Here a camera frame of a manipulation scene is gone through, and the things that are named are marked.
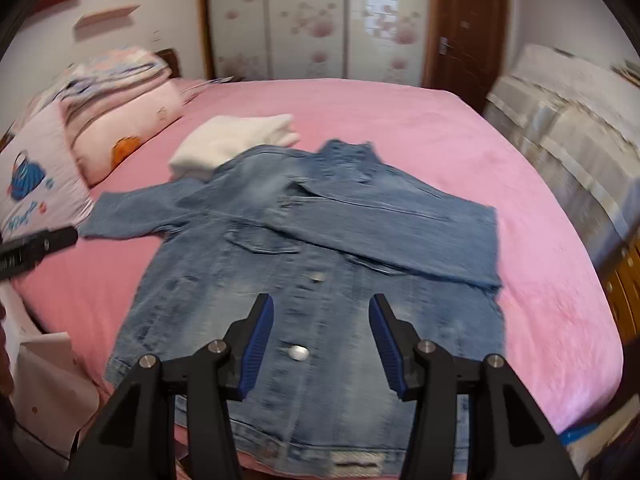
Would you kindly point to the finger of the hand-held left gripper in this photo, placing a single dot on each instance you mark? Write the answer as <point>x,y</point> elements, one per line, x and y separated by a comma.
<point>45,245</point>

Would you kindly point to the pink cartoon pillows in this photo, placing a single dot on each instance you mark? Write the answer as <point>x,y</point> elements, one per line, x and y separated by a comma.
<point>130,115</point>

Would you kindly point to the dark wooden headboard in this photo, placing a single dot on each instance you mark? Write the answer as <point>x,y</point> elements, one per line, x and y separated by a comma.
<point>172,62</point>

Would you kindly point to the floral wardrobe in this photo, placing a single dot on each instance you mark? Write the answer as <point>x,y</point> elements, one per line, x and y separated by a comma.
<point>300,20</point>

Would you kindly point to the pink pillow with blue print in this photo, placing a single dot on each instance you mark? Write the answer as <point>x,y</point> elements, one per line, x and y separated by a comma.
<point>40,180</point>

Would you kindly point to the pale cardboard box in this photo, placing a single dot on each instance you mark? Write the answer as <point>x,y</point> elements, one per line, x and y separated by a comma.
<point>50,390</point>

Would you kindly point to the blue flat item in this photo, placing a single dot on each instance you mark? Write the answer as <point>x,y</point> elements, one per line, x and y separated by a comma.
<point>585,435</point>

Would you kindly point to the blue denim jacket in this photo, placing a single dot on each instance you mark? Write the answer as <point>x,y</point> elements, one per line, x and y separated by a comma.
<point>300,240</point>

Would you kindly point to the pink bed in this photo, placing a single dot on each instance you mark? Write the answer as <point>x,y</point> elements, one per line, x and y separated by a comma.
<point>500,160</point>

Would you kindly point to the floral folded quilt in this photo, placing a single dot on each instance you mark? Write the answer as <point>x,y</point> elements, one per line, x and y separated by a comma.
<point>115,67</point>

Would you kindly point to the pink wall shelf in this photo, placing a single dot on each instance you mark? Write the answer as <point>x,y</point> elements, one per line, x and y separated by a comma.
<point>105,17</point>

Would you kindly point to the brown wooden door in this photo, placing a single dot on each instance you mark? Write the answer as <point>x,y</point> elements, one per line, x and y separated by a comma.
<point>470,25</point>

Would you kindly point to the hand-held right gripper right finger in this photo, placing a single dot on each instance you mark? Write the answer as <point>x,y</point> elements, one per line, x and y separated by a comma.
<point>387,345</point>

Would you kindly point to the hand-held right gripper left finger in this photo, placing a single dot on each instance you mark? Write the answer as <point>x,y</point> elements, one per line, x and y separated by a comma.
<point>257,340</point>

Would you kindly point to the white folded garment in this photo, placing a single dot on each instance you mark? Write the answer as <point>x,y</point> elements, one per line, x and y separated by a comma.
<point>225,140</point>

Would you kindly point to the wooden cabinet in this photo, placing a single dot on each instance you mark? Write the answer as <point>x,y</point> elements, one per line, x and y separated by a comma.
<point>625,290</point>

